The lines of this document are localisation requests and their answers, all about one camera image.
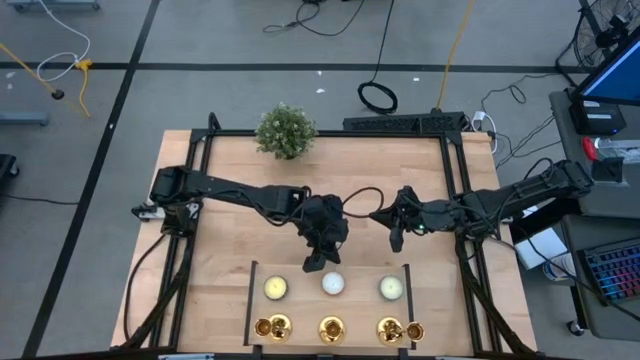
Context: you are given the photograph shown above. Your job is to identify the black tangled cables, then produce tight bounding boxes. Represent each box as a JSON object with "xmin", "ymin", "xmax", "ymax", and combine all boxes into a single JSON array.
[{"xmin": 478, "ymin": 73, "xmax": 562, "ymax": 170}]

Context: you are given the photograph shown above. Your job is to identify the white blue roll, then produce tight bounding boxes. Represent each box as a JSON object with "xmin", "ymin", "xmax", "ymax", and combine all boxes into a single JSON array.
[{"xmin": 541, "ymin": 251, "xmax": 577, "ymax": 282}]

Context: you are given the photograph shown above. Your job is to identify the thin black floor cable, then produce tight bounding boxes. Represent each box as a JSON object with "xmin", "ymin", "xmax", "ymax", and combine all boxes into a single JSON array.
[{"xmin": 0, "ymin": 193, "xmax": 82, "ymax": 207}]

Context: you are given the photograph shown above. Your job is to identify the thin gold candlestick holder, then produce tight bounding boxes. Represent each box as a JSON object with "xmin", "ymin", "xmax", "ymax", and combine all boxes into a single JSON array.
[{"xmin": 375, "ymin": 315, "xmax": 427, "ymax": 348}]

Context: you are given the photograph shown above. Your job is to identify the grey desk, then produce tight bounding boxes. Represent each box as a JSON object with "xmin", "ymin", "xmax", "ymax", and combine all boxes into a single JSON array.
[
  {"xmin": 559, "ymin": 214, "xmax": 640, "ymax": 344},
  {"xmin": 548, "ymin": 88, "xmax": 640, "ymax": 219}
]

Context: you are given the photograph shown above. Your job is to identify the computer monitor blue screen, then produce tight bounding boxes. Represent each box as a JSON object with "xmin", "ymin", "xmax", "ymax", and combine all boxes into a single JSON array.
[{"xmin": 572, "ymin": 29, "xmax": 640, "ymax": 107}]

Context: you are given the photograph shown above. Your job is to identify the clear plastic box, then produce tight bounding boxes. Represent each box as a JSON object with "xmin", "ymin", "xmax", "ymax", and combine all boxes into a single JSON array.
[{"xmin": 595, "ymin": 137, "xmax": 640, "ymax": 164}]

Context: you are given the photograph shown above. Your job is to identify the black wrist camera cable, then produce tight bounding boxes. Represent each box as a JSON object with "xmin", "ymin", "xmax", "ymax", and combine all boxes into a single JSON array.
[{"xmin": 340, "ymin": 186, "xmax": 386, "ymax": 220}]

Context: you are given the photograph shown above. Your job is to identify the gold tin candle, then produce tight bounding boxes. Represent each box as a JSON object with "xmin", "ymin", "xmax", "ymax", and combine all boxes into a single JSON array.
[{"xmin": 262, "ymin": 275, "xmax": 290, "ymax": 302}]

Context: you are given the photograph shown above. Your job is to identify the white power adapter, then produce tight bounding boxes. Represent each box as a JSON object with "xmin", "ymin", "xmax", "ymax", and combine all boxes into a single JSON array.
[{"xmin": 471, "ymin": 110, "xmax": 500, "ymax": 155}]

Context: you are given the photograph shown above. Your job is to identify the white floor cable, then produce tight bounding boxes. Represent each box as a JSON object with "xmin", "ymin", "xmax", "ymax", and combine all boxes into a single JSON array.
[{"xmin": 36, "ymin": 0, "xmax": 92, "ymax": 84}]

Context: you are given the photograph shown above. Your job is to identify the black aluminium frame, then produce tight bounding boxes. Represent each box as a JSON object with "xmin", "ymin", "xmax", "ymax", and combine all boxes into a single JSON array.
[{"xmin": 119, "ymin": 112, "xmax": 539, "ymax": 360}]

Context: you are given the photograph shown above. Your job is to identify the gold candlestick holder wide cup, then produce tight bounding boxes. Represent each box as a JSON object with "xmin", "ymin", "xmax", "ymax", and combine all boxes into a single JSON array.
[{"xmin": 253, "ymin": 312, "xmax": 294, "ymax": 345}]

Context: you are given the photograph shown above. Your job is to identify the green potted plant black pot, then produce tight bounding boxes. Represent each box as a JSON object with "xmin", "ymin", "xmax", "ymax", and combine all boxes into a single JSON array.
[{"xmin": 254, "ymin": 102, "xmax": 319, "ymax": 161}]

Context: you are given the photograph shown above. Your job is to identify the small red object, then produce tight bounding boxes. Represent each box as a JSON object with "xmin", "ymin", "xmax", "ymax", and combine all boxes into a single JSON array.
[{"xmin": 581, "ymin": 136, "xmax": 599, "ymax": 162}]

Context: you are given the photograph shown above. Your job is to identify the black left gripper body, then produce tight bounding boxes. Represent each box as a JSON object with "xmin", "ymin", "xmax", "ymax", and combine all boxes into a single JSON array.
[{"xmin": 298, "ymin": 193, "xmax": 351, "ymax": 255}]

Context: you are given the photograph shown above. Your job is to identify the orange tin candle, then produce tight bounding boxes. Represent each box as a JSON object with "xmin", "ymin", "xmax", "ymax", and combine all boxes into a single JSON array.
[{"xmin": 320, "ymin": 271, "xmax": 347, "ymax": 297}]

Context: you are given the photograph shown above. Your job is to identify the black perforated cable tray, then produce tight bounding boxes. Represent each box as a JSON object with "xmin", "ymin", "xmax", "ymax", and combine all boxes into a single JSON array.
[{"xmin": 342, "ymin": 111, "xmax": 469, "ymax": 135}]

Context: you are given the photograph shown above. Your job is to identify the black floor fan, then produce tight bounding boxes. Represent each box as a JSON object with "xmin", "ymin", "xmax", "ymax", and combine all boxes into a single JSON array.
[{"xmin": 554, "ymin": 0, "xmax": 640, "ymax": 87}]

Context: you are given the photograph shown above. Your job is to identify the yellow hanging cable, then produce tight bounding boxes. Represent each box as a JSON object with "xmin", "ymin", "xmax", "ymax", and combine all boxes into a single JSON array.
[{"xmin": 436, "ymin": 0, "xmax": 474, "ymax": 112}]

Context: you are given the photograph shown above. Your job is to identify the wooden shelf riser black legs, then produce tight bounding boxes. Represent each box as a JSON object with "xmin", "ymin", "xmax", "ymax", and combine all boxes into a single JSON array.
[{"xmin": 243, "ymin": 259, "xmax": 419, "ymax": 354}]

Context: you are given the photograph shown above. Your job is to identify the small black box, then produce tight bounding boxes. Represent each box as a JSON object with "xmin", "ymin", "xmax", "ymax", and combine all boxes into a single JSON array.
[{"xmin": 591, "ymin": 156, "xmax": 625, "ymax": 184}]

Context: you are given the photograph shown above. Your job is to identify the black wheeled object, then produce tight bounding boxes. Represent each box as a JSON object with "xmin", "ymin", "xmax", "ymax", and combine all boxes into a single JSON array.
[{"xmin": 0, "ymin": 153, "xmax": 21, "ymax": 182}]

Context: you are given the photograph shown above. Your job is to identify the patterned tin candle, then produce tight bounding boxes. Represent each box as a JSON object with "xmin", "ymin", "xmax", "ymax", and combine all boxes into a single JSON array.
[{"xmin": 378, "ymin": 274, "xmax": 405, "ymax": 302}]

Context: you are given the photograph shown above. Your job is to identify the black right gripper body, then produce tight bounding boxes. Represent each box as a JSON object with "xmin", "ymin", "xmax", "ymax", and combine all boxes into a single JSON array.
[{"xmin": 394, "ymin": 185, "xmax": 455, "ymax": 235}]

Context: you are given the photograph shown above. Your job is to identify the yellow cord black foot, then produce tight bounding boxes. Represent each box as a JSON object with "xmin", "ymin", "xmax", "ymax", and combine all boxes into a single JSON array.
[{"xmin": 0, "ymin": 42, "xmax": 66, "ymax": 101}]

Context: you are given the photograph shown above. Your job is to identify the backlit black keyboard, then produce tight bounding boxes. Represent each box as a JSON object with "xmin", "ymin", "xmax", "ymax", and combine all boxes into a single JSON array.
[{"xmin": 579, "ymin": 239, "xmax": 640, "ymax": 307}]

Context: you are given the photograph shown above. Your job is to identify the yellow knotted cord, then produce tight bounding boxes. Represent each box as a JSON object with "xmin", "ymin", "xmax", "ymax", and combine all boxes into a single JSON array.
[{"xmin": 73, "ymin": 58, "xmax": 94, "ymax": 119}]

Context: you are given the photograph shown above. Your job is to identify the black coiled floor cable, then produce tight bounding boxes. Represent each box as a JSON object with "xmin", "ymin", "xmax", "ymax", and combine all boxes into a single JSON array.
[{"xmin": 356, "ymin": 0, "xmax": 399, "ymax": 116}]

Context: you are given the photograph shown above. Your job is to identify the grey desk foot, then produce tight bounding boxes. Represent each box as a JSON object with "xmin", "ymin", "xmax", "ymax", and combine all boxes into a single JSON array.
[
  {"xmin": 0, "ymin": 112, "xmax": 50, "ymax": 127},
  {"xmin": 7, "ymin": 0, "xmax": 102, "ymax": 14}
]

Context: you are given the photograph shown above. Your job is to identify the black arm base cable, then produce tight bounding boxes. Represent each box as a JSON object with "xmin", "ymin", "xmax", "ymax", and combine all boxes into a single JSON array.
[{"xmin": 121, "ymin": 231, "xmax": 169, "ymax": 332}]

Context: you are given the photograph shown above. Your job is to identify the white box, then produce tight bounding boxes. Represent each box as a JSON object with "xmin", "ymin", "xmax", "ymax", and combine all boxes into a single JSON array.
[{"xmin": 514, "ymin": 226, "xmax": 569, "ymax": 272}]

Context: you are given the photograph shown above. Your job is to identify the black looped floor cable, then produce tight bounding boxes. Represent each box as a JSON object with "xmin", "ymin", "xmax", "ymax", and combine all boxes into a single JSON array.
[{"xmin": 262, "ymin": 0, "xmax": 367, "ymax": 38}]

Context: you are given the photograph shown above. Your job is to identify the black label printer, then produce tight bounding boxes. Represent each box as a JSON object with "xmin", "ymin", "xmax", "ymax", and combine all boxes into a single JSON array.
[{"xmin": 569, "ymin": 96, "xmax": 627, "ymax": 137}]

